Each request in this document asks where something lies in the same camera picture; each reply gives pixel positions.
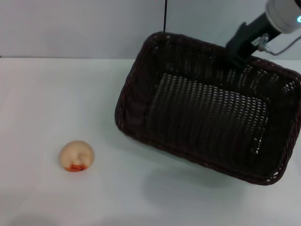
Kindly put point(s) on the dark brown woven plastic basket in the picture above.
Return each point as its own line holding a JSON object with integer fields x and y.
{"x": 207, "y": 117}

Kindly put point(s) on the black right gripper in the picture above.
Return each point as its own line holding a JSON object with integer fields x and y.
{"x": 249, "y": 35}

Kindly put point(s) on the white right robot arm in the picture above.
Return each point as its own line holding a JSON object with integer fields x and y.
{"x": 283, "y": 14}

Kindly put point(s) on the thin black vertical wall strip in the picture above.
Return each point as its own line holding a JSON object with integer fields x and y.
{"x": 164, "y": 14}

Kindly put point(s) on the pale peach with red patch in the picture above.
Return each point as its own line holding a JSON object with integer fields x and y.
{"x": 76, "y": 153}

